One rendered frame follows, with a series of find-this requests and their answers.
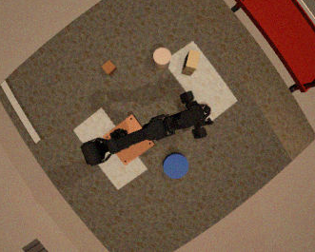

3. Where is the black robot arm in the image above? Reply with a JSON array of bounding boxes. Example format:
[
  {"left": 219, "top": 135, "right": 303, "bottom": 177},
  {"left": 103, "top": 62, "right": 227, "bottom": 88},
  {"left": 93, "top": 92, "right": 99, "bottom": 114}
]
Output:
[{"left": 81, "top": 104, "right": 206, "bottom": 166}]

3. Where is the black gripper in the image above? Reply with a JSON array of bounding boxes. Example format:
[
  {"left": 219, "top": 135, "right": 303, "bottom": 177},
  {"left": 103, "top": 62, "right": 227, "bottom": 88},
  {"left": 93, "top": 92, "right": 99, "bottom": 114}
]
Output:
[{"left": 180, "top": 90, "right": 210, "bottom": 139}]

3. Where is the blue cylinder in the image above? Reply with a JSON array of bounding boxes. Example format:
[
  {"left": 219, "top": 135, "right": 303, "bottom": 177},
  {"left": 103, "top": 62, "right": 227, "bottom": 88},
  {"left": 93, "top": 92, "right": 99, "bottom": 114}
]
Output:
[{"left": 163, "top": 153, "right": 188, "bottom": 179}]

